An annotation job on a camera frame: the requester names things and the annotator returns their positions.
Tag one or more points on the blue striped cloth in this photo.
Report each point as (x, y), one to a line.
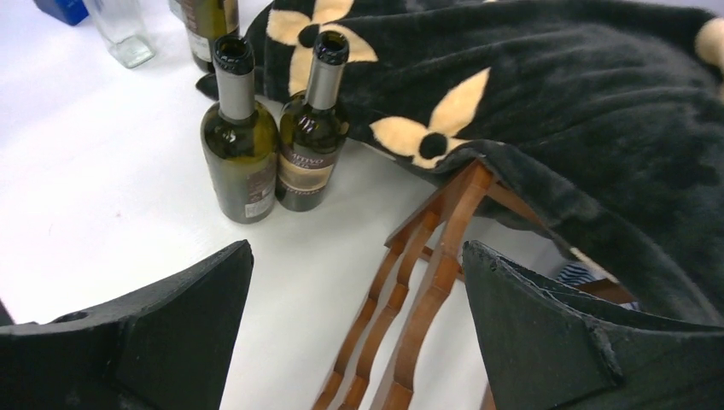
(576, 274)

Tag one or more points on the black floral blanket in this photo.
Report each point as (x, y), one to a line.
(605, 117)

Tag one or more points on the dark wine bottle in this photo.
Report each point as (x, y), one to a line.
(313, 128)
(239, 136)

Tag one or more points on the green wine bottle back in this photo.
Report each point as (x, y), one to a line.
(205, 21)

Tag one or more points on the small clear square bottle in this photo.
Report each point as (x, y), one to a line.
(122, 29)

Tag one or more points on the blue liquid square bottle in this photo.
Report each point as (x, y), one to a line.
(70, 12)

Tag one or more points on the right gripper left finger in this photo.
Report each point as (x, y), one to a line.
(167, 345)

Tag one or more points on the wooden wine rack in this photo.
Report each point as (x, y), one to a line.
(412, 282)

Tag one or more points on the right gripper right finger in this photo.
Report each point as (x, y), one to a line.
(546, 345)

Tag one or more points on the dark wine bottle front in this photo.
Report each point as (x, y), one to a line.
(239, 136)

